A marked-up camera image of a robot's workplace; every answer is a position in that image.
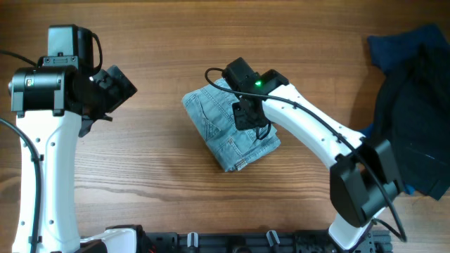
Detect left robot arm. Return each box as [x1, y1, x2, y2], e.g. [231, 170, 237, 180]
[8, 25, 139, 252]

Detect black left camera cable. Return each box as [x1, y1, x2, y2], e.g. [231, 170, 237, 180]
[0, 48, 43, 253]

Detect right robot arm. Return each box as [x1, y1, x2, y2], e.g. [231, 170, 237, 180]
[221, 58, 406, 252]

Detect light blue denim shorts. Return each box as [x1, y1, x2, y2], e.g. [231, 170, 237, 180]
[182, 84, 281, 172]

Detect navy blue garment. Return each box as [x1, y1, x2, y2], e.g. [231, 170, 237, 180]
[363, 24, 449, 194]

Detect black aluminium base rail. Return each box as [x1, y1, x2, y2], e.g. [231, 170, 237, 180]
[140, 230, 392, 253]

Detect black garment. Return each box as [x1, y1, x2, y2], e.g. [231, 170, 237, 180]
[373, 45, 449, 200]

